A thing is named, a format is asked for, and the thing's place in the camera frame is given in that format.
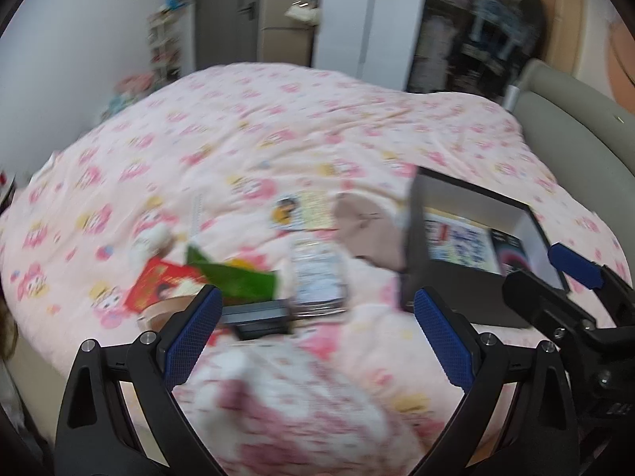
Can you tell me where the cartoon figure card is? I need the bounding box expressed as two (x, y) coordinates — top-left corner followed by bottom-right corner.
(270, 191), (331, 231)

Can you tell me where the white shelf rack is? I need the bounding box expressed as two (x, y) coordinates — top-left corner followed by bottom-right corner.
(148, 7), (187, 85)

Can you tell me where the pink printed blanket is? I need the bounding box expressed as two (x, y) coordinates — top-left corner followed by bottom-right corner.
(0, 62), (635, 476)

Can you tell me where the red envelope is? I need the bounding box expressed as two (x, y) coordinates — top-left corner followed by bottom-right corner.
(124, 258), (209, 315)

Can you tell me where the white red patterned cloth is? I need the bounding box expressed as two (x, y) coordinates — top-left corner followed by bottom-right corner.
(173, 342), (427, 476)

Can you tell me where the black small box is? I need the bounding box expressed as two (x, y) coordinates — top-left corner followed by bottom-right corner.
(221, 300), (293, 340)

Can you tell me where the grey padded headboard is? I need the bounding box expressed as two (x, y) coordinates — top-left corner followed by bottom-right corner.
(513, 57), (635, 269)

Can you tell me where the beige cloth pouch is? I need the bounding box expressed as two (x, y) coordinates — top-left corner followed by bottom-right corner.
(332, 193), (408, 271)

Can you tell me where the black cardboard box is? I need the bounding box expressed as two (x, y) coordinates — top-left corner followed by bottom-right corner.
(399, 166), (571, 328)

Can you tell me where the red white snack packet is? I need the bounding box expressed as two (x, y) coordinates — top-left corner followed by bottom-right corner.
(424, 211), (499, 273)

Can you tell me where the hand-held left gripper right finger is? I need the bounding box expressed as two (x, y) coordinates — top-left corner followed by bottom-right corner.
(413, 288), (581, 476)

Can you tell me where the clear printed phone case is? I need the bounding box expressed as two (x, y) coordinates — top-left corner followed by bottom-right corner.
(290, 238), (348, 315)

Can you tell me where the black packet with pink ring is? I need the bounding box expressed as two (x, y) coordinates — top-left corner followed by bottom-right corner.
(489, 228), (527, 276)

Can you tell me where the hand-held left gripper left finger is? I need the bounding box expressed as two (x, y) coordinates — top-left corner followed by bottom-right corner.
(54, 285), (224, 476)

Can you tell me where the wooden comb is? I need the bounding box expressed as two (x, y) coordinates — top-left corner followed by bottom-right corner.
(138, 294), (199, 330)

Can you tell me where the grey door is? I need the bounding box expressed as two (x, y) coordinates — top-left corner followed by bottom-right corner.
(196, 0), (266, 73)

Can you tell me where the pile of colourful toys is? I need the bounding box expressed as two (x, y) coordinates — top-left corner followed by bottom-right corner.
(102, 74), (160, 115)

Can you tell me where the green yellow snack packet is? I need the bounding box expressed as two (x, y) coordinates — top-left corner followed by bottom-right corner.
(186, 243), (279, 303)

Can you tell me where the brown cabinet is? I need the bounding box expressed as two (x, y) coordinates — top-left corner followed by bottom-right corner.
(258, 0), (318, 67)

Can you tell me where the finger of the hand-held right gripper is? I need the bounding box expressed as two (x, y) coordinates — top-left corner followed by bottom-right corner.
(502, 270), (596, 343)
(548, 242), (635, 328)

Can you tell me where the dark glass wardrobe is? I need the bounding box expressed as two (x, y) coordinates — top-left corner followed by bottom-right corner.
(407, 0), (546, 100)

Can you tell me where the cream handbag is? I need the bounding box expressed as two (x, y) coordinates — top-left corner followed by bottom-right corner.
(285, 0), (321, 25)

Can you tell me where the white wardrobe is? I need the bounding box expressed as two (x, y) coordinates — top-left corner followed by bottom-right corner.
(312, 0), (430, 92)

